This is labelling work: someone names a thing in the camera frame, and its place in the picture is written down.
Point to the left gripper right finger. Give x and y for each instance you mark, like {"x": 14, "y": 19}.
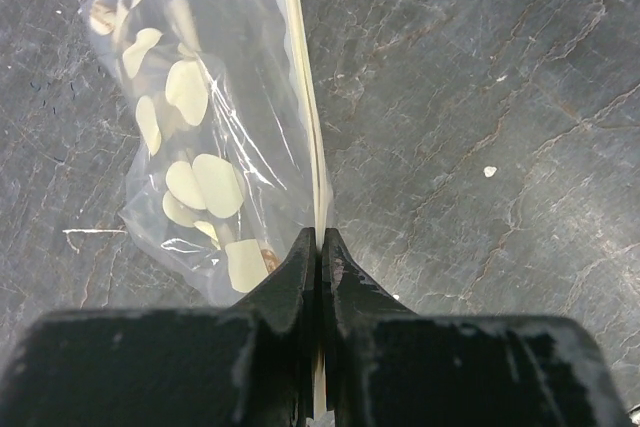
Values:
{"x": 389, "y": 366}

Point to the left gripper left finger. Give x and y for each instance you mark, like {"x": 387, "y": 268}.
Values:
{"x": 245, "y": 365}

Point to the clear polka dot zip bag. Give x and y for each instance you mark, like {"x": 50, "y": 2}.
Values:
{"x": 229, "y": 186}

